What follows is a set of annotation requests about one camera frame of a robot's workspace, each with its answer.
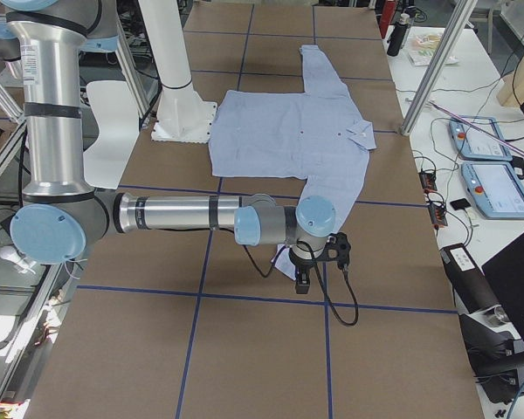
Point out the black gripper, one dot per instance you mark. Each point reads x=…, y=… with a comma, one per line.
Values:
x=300, y=268

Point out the light blue striped shirt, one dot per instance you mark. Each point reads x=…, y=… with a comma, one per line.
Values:
x=318, y=136

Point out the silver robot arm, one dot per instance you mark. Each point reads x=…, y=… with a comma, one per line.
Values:
x=61, y=213

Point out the black power adapter box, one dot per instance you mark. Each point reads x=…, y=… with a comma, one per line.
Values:
x=467, y=278

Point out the black monitor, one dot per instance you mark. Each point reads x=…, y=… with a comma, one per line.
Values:
x=504, y=273

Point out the lower blue teach pendant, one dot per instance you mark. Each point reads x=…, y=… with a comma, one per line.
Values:
x=495, y=189

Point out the blue teach pendant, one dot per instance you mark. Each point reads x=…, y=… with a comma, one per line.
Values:
x=476, y=146
x=495, y=189

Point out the upper blue teach pendant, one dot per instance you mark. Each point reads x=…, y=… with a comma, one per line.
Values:
x=476, y=146

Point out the reacher grabber stick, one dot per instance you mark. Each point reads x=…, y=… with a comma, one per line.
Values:
x=479, y=129

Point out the white plastic chair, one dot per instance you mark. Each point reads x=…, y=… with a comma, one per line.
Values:
x=116, y=114

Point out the black water bottle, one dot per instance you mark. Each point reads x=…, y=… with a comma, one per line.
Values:
x=398, y=34

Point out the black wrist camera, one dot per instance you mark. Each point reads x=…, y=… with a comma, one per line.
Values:
x=338, y=250

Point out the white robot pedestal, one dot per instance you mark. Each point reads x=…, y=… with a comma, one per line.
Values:
x=182, y=115

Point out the aluminium frame post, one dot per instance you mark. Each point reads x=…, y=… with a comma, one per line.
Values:
x=456, y=24

